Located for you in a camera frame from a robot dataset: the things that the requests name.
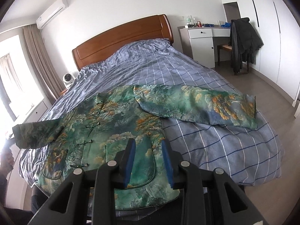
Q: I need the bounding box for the green floral padded jacket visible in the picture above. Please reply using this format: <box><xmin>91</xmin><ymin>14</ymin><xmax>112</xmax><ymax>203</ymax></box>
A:
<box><xmin>13</xmin><ymin>85</ymin><xmax>257</xmax><ymax>210</ymax></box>

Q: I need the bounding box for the person's left hand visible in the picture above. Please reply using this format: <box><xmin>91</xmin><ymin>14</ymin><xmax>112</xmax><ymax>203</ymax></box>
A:
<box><xmin>0</xmin><ymin>148</ymin><xmax>14</xmax><ymax>178</ymax></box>

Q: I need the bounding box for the white round desk fan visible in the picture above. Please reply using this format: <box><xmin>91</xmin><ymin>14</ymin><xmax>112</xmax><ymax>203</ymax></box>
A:
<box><xmin>63</xmin><ymin>73</ymin><xmax>74</xmax><ymax>89</ymax></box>

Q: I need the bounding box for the white wardrobe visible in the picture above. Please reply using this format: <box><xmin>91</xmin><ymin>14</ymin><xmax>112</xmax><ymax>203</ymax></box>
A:
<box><xmin>221</xmin><ymin>0</ymin><xmax>299</xmax><ymax>106</ymax></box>

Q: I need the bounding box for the dark wooden chair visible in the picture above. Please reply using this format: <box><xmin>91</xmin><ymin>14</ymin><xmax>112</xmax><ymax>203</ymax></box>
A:
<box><xmin>217</xmin><ymin>44</ymin><xmax>250</xmax><ymax>76</ymax></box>

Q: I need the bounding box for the beige window curtain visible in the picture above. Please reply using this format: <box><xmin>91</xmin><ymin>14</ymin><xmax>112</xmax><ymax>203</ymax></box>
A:
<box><xmin>23</xmin><ymin>24</ymin><xmax>64</xmax><ymax>105</ymax></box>

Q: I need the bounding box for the white vanity desk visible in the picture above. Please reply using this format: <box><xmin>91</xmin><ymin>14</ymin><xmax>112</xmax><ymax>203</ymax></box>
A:
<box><xmin>178</xmin><ymin>26</ymin><xmax>230</xmax><ymax>68</ymax></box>

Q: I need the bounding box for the black coat on chair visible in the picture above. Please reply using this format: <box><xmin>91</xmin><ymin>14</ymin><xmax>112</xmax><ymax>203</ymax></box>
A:
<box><xmin>229</xmin><ymin>17</ymin><xmax>264</xmax><ymax>64</ymax></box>

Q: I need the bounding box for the blue item on desk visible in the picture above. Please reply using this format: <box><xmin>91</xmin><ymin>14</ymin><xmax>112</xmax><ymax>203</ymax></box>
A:
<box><xmin>221</xmin><ymin>22</ymin><xmax>231</xmax><ymax>28</ymax></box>

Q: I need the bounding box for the brown wooden headboard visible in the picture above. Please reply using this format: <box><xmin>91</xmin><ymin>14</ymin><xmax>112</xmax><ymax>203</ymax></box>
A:
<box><xmin>72</xmin><ymin>14</ymin><xmax>174</xmax><ymax>70</ymax></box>

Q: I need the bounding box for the white wall air conditioner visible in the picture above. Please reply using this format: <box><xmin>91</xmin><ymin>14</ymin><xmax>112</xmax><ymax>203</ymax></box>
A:
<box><xmin>36</xmin><ymin>0</ymin><xmax>68</xmax><ymax>29</ymax></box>

